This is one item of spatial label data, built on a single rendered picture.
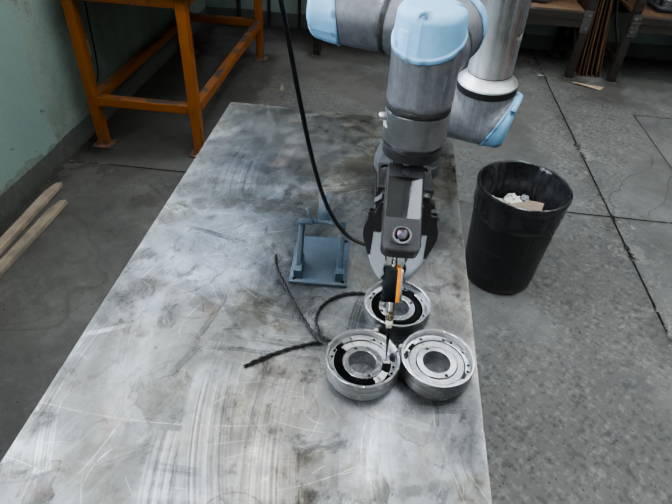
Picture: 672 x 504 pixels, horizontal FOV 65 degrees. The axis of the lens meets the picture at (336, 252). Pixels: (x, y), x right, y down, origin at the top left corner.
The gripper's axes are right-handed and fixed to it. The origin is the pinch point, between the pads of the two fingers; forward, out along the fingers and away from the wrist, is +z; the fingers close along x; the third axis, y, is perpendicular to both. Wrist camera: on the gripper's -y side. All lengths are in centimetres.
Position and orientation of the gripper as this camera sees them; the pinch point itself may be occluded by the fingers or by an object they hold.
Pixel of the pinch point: (393, 275)
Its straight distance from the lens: 75.2
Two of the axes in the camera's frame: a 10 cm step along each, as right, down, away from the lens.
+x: -10.0, -0.8, 0.2
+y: 0.7, -6.4, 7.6
